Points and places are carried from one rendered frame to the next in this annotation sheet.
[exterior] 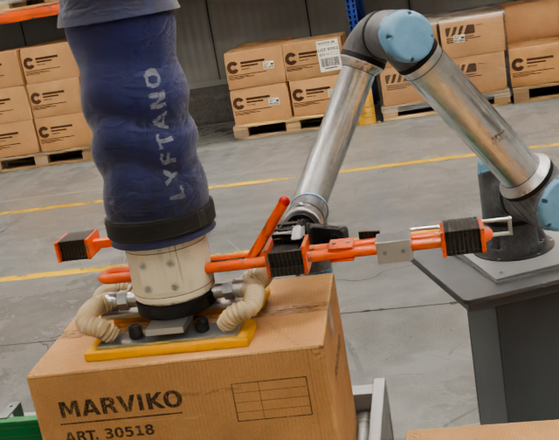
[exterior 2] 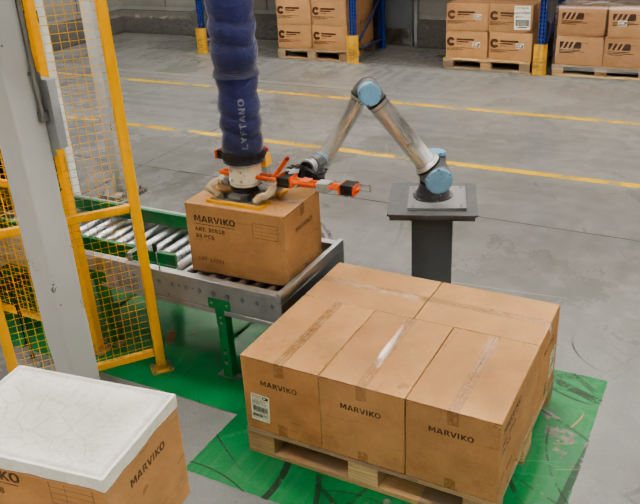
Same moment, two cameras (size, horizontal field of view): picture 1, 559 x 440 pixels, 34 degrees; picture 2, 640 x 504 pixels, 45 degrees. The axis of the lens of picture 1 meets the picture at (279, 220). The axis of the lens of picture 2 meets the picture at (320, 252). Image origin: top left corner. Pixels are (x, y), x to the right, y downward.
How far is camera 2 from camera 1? 227 cm
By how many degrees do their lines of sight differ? 20
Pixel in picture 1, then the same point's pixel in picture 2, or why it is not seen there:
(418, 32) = (373, 93)
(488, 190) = not seen: hidden behind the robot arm
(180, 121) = (251, 119)
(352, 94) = (350, 111)
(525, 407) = (421, 271)
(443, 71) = (384, 111)
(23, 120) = (304, 24)
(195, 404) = (239, 227)
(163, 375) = (229, 214)
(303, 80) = (500, 33)
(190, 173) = (252, 140)
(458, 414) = not seen: hidden behind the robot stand
